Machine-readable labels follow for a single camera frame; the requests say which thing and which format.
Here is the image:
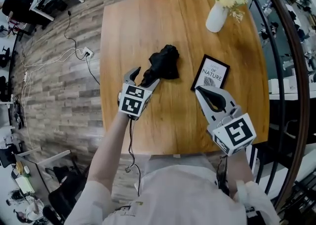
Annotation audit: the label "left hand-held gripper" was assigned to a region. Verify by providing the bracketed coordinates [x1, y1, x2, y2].
[118, 66, 161, 121]

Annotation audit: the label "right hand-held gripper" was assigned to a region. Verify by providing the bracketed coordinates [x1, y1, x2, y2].
[194, 85, 257, 157]

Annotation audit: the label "black umbrella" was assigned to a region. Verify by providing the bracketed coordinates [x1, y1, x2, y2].
[141, 44, 181, 88]

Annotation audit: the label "person's right forearm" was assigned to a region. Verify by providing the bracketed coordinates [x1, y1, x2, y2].
[225, 144, 255, 186]

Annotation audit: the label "person's left forearm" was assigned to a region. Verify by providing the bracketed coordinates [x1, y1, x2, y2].
[87, 111, 131, 190]

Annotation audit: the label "black framed leaf print picture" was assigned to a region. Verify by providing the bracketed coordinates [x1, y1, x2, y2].
[190, 54, 231, 92]

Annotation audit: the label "white square floor power strip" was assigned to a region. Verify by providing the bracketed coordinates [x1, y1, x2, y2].
[82, 46, 95, 60]

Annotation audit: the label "white ceramic vase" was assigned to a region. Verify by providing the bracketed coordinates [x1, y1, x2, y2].
[205, 0, 229, 34]

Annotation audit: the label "dark curved railing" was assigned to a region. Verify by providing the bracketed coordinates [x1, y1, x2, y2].
[253, 0, 311, 211]

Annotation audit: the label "person's white shirt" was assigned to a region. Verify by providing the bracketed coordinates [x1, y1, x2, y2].
[63, 154, 281, 225]

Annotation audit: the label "black office chair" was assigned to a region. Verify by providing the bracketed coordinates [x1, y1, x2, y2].
[42, 164, 90, 223]

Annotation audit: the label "grey desk with clutter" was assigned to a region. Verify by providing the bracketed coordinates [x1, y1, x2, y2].
[9, 149, 72, 202]

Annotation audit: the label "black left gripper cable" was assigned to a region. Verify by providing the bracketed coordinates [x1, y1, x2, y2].
[124, 117, 143, 197]

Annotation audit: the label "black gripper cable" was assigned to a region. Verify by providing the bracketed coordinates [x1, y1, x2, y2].
[215, 154, 232, 198]
[124, 117, 143, 197]

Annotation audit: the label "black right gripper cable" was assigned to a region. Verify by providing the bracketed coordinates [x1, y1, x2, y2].
[215, 154, 232, 198]

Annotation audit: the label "black floor cable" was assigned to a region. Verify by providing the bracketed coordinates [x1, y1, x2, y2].
[64, 10, 101, 86]

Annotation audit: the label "white floor cables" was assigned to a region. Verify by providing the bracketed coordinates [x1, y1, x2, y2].
[19, 47, 86, 150]

